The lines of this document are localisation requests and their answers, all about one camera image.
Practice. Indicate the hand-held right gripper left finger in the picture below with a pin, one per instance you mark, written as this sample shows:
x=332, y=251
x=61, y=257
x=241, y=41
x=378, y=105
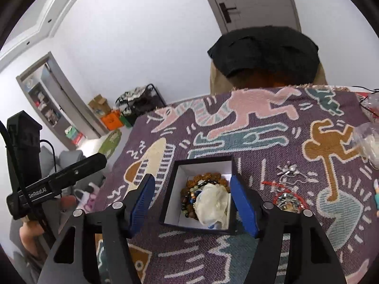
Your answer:
x=143, y=204

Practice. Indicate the small toy figure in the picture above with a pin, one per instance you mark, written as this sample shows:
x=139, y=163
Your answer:
x=377, y=195

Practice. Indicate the black shoe rack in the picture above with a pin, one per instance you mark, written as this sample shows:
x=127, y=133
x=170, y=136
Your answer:
x=139, y=100

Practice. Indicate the grey sofa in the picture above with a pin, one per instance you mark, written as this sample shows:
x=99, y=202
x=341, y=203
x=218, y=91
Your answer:
x=69, y=158

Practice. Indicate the dark blue jewelry box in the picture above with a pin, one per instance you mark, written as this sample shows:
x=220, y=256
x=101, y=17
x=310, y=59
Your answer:
x=174, y=213

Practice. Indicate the green bag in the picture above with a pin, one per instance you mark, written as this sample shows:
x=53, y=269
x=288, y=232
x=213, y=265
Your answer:
x=125, y=120

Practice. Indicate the cardboard box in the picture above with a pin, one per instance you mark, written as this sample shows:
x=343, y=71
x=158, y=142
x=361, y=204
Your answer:
x=99, y=104

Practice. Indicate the printed blanket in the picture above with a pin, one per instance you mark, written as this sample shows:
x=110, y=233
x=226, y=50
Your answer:
x=260, y=142

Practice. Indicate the tan chair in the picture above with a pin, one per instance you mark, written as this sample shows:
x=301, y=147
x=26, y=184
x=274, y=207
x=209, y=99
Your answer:
x=217, y=80

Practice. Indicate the clear plastic bag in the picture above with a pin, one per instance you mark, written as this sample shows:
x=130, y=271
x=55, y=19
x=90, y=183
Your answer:
x=367, y=145

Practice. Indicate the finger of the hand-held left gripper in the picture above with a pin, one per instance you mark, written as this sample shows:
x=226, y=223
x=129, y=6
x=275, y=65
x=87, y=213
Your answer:
x=81, y=167

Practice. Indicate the grey wall shelf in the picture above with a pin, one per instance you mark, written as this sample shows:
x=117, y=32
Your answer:
x=47, y=100

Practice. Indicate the person's left hand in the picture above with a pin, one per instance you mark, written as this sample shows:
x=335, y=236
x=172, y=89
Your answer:
x=29, y=235

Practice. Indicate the green rug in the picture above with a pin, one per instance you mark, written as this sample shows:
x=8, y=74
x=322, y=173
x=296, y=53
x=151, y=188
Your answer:
x=110, y=143

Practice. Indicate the orange bag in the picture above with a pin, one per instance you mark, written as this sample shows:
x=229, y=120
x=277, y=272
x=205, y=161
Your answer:
x=111, y=120

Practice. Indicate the white organza pouch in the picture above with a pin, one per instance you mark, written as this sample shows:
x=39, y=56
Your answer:
x=211, y=202

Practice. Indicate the pink white slipper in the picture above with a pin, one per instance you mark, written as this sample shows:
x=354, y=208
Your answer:
x=88, y=204

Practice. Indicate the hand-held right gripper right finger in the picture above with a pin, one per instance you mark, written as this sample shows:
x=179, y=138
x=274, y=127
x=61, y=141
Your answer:
x=243, y=205

